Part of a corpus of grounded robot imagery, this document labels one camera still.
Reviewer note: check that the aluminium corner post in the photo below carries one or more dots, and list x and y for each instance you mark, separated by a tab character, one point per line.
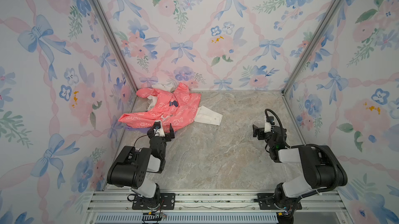
333	7
112	40

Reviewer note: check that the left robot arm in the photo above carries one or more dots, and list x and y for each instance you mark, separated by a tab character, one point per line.
132	164

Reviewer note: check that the purple printed t-shirt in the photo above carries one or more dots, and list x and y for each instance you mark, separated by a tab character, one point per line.
137	129

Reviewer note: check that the right aluminium corner post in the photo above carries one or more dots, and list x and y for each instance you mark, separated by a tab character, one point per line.
333	7

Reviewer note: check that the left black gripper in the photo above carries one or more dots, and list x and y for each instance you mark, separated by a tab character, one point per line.
160	134

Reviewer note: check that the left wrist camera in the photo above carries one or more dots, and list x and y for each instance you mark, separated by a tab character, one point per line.
157	127

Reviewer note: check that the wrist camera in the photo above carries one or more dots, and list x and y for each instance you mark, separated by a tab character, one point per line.
269	124
157	127

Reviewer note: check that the left aluminium corner post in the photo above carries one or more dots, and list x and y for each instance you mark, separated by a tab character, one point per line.
112	40

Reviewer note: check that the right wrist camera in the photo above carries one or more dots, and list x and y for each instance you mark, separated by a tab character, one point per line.
269	124

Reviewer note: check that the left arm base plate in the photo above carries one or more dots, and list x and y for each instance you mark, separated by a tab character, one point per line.
162	201

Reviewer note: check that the pink patterned garment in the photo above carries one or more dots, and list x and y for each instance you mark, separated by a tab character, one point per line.
141	119

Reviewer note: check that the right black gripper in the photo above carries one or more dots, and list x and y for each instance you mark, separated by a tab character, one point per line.
264	133

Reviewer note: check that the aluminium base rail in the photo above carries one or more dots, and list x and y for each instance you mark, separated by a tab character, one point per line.
212	207

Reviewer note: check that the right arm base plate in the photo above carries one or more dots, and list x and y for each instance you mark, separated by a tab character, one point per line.
269	201

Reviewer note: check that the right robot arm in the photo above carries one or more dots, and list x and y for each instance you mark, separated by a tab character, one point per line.
321	171

